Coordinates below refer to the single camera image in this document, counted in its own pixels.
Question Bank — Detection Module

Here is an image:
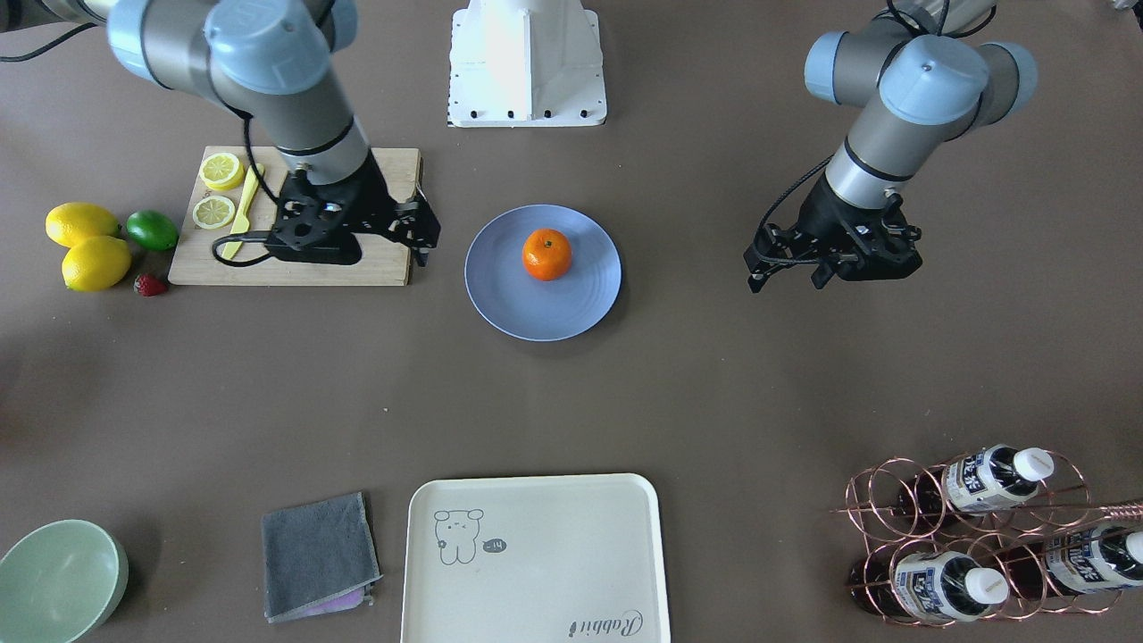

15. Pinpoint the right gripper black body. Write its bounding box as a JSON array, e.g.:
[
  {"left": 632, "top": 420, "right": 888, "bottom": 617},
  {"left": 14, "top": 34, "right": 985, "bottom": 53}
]
[{"left": 265, "top": 154, "right": 397, "bottom": 265}]

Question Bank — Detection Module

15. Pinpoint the yellow lemon lower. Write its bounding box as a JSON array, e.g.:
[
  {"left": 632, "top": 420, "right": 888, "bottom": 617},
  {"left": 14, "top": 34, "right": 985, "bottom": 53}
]
[{"left": 62, "top": 236, "right": 131, "bottom": 292}]

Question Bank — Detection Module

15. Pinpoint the yellow lemon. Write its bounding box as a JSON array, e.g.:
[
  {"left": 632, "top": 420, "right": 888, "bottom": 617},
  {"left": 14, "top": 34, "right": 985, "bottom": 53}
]
[
  {"left": 45, "top": 201, "right": 120, "bottom": 248},
  {"left": 62, "top": 236, "right": 131, "bottom": 292}
]

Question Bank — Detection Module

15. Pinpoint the yellow plastic knife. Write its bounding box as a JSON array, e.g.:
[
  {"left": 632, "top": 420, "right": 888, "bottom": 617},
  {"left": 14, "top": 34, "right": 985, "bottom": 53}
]
[{"left": 221, "top": 163, "right": 264, "bottom": 260}]

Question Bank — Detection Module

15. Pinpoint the orange fruit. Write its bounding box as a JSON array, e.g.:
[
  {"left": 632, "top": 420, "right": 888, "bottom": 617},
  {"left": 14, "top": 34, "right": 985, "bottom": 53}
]
[{"left": 521, "top": 228, "right": 574, "bottom": 281}]

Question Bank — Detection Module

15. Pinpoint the tea bottle one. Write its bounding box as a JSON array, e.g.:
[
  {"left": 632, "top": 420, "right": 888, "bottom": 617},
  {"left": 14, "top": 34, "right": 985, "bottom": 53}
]
[{"left": 897, "top": 444, "right": 1055, "bottom": 528}]

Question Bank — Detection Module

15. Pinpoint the green lime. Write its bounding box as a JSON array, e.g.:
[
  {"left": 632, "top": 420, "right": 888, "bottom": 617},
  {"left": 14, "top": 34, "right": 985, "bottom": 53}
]
[{"left": 125, "top": 209, "right": 179, "bottom": 252}]

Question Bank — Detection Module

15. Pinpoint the yellow lemon upper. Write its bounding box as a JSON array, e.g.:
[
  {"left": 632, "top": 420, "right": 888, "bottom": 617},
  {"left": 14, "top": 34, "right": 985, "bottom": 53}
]
[{"left": 45, "top": 201, "right": 120, "bottom": 248}]

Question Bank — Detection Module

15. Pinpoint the lemon slice one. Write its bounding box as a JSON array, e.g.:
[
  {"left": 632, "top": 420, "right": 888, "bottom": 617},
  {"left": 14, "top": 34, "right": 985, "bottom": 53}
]
[{"left": 197, "top": 152, "right": 246, "bottom": 191}]

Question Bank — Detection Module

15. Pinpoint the tea bottle two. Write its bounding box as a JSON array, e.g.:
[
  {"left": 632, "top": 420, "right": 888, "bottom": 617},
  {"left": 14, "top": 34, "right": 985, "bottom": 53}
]
[{"left": 848, "top": 552, "right": 1012, "bottom": 625}]

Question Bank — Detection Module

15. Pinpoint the tea bottle three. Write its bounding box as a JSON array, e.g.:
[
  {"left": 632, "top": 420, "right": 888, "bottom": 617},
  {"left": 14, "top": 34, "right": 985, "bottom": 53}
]
[{"left": 999, "top": 522, "right": 1142, "bottom": 598}]

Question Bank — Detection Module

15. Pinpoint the grey folded cloth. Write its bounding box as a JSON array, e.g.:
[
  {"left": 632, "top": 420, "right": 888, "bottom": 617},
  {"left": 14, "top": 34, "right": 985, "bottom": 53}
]
[{"left": 261, "top": 491, "right": 382, "bottom": 622}]

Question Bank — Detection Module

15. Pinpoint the wooden cutting board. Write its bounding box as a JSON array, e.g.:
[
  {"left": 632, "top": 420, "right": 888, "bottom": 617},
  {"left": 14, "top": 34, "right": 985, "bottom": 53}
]
[{"left": 169, "top": 146, "right": 421, "bottom": 288}]

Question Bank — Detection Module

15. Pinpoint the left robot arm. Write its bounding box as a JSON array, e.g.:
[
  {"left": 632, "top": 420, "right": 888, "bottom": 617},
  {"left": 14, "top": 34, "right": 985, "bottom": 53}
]
[{"left": 744, "top": 1, "right": 1039, "bottom": 292}]

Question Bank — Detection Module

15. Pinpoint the blue plate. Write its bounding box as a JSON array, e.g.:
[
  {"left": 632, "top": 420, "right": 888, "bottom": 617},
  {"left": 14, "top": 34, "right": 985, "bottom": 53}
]
[{"left": 464, "top": 204, "right": 623, "bottom": 341}]

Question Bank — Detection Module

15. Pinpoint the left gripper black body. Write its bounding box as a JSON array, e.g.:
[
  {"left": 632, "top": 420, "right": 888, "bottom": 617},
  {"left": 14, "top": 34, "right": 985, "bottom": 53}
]
[{"left": 744, "top": 179, "right": 922, "bottom": 281}]

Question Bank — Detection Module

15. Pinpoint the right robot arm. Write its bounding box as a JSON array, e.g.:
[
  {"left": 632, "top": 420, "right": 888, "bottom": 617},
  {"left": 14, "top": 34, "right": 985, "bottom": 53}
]
[{"left": 1, "top": 1, "right": 440, "bottom": 265}]

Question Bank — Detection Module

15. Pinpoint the copper wire bottle rack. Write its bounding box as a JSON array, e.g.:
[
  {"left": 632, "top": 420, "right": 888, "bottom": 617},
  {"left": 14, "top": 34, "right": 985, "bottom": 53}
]
[{"left": 842, "top": 448, "right": 1140, "bottom": 627}]

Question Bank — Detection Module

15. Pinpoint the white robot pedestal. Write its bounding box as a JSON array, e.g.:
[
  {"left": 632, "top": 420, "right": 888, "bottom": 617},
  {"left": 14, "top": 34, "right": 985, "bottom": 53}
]
[{"left": 446, "top": 1, "right": 608, "bottom": 128}]

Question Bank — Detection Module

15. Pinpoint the green bowl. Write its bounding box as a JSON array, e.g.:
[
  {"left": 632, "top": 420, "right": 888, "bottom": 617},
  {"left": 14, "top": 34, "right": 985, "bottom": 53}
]
[{"left": 1, "top": 520, "right": 129, "bottom": 642}]

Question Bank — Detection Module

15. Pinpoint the red strawberry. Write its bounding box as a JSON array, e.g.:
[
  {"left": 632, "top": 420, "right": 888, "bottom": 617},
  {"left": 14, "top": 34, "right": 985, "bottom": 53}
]
[{"left": 131, "top": 273, "right": 169, "bottom": 297}]

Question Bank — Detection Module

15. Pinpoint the lemon slice two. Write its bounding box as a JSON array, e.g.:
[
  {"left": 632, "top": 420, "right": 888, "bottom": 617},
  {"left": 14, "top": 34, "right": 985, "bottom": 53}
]
[{"left": 189, "top": 195, "right": 237, "bottom": 230}]

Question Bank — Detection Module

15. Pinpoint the cream rectangular tray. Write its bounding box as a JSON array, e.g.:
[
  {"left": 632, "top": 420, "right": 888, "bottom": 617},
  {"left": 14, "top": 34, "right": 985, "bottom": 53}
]
[{"left": 401, "top": 473, "right": 672, "bottom": 642}]

